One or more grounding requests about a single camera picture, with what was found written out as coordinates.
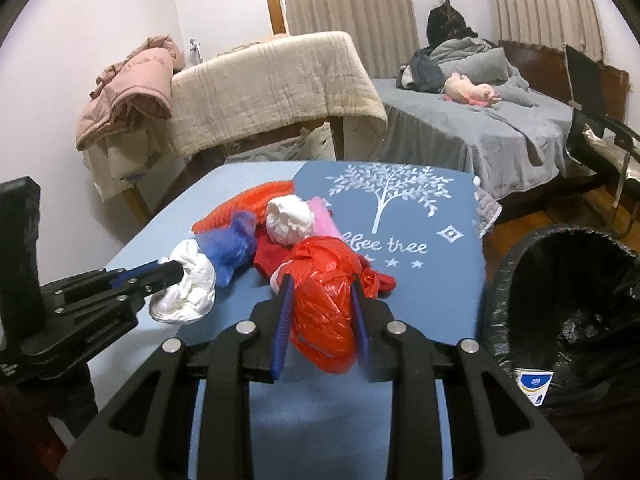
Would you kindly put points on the pink padded jacket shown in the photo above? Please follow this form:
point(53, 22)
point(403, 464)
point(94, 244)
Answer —
point(138, 86)

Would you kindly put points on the beige curtain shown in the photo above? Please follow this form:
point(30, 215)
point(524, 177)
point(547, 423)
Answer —
point(383, 31)
point(552, 24)

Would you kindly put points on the white crumpled paper ball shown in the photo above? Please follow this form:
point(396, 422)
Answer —
point(289, 220)

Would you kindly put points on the black office chair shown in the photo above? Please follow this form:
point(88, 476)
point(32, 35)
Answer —
point(599, 141)

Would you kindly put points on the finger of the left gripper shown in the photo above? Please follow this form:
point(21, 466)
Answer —
point(152, 275)
point(134, 295)

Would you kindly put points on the black coat stand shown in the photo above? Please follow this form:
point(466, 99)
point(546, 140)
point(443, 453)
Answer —
point(444, 23)

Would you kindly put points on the grey cushion under rack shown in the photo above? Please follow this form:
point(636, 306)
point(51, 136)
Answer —
point(314, 144)

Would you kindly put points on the black lined trash bin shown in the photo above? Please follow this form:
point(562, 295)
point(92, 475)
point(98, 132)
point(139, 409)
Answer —
point(565, 300)

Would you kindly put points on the wooden drying rack frame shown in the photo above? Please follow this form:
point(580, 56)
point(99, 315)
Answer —
point(201, 163)

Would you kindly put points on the grey pillow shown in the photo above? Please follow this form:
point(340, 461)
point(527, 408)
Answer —
point(481, 68)

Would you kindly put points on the beige quilted blanket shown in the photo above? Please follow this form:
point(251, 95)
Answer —
point(272, 85)

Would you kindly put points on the right beige curtain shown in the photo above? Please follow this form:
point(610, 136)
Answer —
point(552, 24)

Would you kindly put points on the beige cloth under jacket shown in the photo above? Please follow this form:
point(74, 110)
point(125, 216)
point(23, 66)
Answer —
point(118, 162)

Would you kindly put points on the white plastic bag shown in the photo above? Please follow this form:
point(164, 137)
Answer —
point(194, 295)

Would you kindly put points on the grey sheeted bed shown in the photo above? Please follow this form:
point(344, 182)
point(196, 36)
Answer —
point(511, 148)

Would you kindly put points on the red plastic bag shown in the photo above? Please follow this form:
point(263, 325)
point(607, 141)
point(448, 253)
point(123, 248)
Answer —
point(323, 270)

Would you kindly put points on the dark clothes pile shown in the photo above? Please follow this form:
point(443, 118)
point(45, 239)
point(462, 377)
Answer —
point(421, 74)

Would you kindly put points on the blue plastic bag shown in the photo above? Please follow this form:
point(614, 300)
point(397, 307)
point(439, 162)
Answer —
point(230, 248)

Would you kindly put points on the pink plush toy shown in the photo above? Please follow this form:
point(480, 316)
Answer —
point(461, 89)

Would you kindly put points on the orange foam net sleeve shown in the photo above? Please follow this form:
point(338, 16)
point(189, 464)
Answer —
point(254, 200)

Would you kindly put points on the left beige curtain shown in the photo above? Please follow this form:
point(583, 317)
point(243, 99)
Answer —
point(383, 31)

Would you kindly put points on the dark wooden headboard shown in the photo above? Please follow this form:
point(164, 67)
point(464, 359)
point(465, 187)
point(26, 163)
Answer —
point(544, 68)

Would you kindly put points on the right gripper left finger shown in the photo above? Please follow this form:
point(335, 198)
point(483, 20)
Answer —
point(252, 350)

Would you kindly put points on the red cloth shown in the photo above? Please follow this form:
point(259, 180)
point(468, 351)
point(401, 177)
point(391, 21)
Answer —
point(269, 255)

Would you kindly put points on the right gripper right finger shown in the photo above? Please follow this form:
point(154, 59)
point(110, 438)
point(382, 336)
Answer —
point(393, 351)

